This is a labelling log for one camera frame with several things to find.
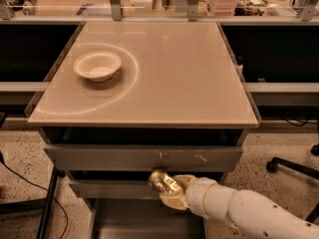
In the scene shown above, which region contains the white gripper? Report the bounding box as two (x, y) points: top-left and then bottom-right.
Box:
(159, 174), (216, 219)

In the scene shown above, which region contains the crushed orange soda can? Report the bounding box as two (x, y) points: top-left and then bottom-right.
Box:
(149, 169), (182, 193)

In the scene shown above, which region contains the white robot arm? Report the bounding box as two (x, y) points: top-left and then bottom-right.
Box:
(155, 174), (319, 239)

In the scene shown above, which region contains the grey top drawer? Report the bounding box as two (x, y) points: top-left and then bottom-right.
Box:
(44, 144), (242, 172)

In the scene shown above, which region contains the grey drawer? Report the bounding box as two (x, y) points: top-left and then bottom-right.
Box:
(44, 144), (242, 172)
(88, 199), (206, 239)
(70, 180), (159, 200)

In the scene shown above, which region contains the grey bottom drawer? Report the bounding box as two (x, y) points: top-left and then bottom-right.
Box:
(88, 199), (206, 239)

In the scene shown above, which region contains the grey middle drawer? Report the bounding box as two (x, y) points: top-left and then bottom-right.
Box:
(70, 180), (159, 200)

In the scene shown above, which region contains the black office chair base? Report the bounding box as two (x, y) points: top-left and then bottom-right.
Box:
(263, 145), (319, 223)

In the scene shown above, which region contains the black metal stand leg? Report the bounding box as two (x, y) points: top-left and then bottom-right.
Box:
(37, 167), (58, 239)

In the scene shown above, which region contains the white paper bowl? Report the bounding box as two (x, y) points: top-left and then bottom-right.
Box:
(73, 51), (122, 82)

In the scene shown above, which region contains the black floor cable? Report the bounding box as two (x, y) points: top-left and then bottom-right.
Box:
(0, 161), (69, 239)

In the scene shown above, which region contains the grey metal post right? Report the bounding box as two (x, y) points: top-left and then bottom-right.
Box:
(187, 0), (198, 21)

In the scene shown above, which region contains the grey metal post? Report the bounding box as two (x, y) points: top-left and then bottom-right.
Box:
(187, 0), (198, 21)
(110, 0), (123, 21)

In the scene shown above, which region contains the grey metal post left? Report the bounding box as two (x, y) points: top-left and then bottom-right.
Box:
(110, 0), (123, 21)

